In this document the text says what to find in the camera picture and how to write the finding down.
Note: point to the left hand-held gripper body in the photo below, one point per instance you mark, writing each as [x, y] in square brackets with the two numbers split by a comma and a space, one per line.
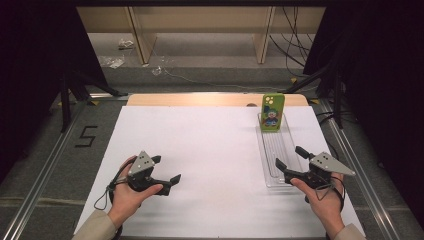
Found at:
[141, 165]

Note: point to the dark curtain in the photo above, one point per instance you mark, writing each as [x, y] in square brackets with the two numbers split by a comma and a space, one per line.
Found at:
[383, 83]
[30, 66]

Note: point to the light wooden shelf unit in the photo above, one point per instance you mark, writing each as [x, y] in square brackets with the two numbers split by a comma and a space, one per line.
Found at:
[200, 20]

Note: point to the small crumpled plastic wrapper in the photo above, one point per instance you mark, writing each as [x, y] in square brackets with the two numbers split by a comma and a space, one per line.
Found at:
[125, 44]

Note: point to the large crumpled plastic wrapper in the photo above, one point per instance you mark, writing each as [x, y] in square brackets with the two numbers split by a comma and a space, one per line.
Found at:
[113, 62]

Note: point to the clear plastic slotted tray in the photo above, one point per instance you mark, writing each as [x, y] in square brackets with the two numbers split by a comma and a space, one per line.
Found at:
[276, 150]

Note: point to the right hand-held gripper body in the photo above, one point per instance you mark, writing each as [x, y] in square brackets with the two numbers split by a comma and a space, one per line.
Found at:
[328, 164]

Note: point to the person's left hand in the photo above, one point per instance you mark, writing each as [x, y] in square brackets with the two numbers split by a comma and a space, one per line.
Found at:
[126, 203]

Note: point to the black metal stand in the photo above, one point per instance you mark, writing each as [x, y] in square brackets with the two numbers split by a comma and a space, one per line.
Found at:
[65, 106]
[338, 100]

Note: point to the white table sheet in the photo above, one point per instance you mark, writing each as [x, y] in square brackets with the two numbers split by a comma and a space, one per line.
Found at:
[206, 150]

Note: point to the tiny clear plastic scrap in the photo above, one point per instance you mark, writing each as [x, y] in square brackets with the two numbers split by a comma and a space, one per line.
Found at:
[156, 70]

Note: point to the green cartoon phone case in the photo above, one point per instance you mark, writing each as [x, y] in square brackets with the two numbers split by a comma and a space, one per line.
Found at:
[272, 113]

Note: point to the long metal floor rail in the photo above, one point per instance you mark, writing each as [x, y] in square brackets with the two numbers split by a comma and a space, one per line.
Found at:
[43, 173]
[360, 173]

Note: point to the person's right hand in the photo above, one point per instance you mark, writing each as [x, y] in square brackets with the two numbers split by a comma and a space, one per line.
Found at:
[328, 206]

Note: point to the grey table grommet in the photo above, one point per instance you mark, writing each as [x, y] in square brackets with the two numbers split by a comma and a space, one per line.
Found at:
[251, 105]

